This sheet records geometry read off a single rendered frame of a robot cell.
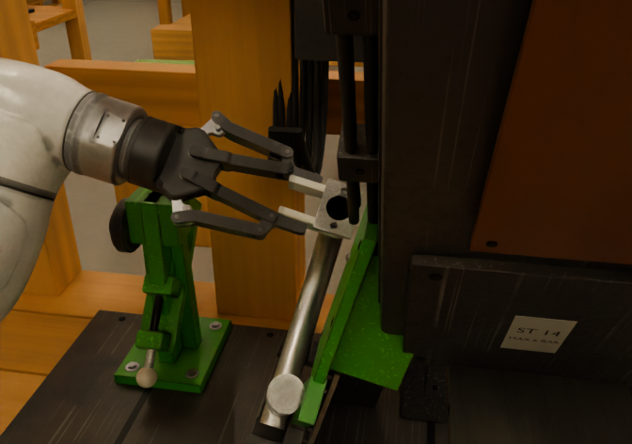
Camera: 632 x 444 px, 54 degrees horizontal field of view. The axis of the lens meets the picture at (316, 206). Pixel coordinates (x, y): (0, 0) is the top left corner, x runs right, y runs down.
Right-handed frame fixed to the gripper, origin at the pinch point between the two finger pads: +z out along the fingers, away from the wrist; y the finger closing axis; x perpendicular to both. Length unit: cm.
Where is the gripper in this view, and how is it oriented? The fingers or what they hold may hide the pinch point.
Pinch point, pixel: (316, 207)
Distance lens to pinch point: 65.6
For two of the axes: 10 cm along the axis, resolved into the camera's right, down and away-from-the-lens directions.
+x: -0.6, 2.6, 9.6
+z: 9.5, 3.1, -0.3
